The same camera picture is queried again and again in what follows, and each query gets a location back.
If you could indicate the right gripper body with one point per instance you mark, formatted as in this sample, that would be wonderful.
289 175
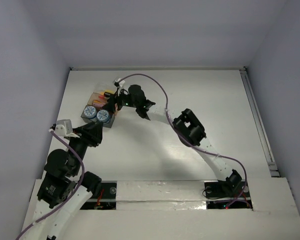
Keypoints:
123 100

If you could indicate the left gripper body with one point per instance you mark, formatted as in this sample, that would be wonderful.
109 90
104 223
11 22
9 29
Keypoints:
92 133

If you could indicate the orange highlighter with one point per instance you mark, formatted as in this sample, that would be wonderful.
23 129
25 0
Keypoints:
109 91

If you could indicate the blue highlighter black body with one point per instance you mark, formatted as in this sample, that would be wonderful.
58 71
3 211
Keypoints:
107 94

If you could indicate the pink clear tube case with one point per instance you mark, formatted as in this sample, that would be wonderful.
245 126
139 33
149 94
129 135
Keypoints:
98 103

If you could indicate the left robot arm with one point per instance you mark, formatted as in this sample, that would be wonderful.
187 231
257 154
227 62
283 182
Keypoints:
66 185

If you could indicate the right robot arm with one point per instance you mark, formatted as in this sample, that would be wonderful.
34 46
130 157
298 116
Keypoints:
189 130

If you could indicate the grey plastic bin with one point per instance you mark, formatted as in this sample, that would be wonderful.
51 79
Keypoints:
106 125

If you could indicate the amber plastic bin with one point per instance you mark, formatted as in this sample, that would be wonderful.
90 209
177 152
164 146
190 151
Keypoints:
97 98

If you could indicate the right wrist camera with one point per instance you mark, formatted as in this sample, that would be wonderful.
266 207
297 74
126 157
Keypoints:
118 83

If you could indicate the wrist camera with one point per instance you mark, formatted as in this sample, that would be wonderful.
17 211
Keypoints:
63 128
118 83

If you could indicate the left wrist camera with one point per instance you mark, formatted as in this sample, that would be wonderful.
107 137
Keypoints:
63 128

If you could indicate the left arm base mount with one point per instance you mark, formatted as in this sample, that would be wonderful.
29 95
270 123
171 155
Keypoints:
105 200

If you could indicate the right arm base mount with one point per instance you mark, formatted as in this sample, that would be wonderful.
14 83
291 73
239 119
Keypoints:
218 199

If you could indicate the aluminium side rail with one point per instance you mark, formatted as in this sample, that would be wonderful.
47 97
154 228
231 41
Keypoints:
273 169

